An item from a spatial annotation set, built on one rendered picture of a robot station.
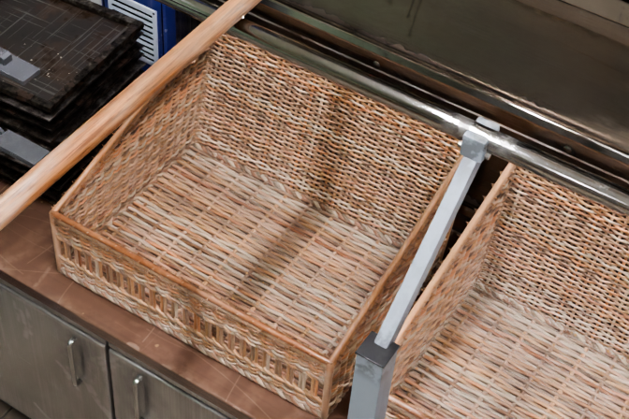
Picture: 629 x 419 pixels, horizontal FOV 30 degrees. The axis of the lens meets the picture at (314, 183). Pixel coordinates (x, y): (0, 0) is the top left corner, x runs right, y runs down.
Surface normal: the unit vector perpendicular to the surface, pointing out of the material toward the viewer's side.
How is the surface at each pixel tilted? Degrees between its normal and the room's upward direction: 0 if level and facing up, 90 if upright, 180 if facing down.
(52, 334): 90
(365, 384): 90
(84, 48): 0
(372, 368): 90
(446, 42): 70
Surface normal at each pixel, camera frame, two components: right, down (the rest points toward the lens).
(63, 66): 0.06, -0.70
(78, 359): -0.53, 0.57
